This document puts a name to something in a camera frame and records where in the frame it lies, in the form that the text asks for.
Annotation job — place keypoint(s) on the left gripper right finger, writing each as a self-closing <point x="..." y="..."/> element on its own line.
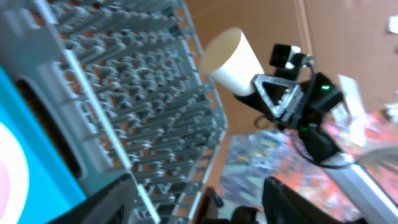
<point x="283" y="205"/>

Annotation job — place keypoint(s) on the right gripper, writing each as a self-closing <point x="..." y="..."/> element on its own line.
<point x="293" y="104"/>

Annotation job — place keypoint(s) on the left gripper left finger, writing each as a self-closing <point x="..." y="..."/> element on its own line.
<point x="113" y="204"/>

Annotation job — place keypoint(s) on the white paper cup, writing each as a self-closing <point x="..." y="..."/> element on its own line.
<point x="230" y="61"/>

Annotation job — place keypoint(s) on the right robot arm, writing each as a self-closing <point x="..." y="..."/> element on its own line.
<point x="360" y="188"/>

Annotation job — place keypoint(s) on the grey dishwasher rack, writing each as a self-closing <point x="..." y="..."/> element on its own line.
<point x="116" y="87"/>

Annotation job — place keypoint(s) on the teal plastic tray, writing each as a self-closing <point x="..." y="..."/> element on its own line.
<point x="52" y="188"/>

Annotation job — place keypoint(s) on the pink plate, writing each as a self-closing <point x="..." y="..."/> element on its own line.
<point x="14" y="177"/>

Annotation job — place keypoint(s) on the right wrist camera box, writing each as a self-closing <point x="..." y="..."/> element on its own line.
<point x="282" y="56"/>

